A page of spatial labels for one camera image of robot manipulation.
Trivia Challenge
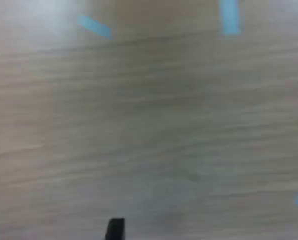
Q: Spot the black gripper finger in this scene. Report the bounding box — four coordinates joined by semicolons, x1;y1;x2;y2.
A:
104;217;126;240

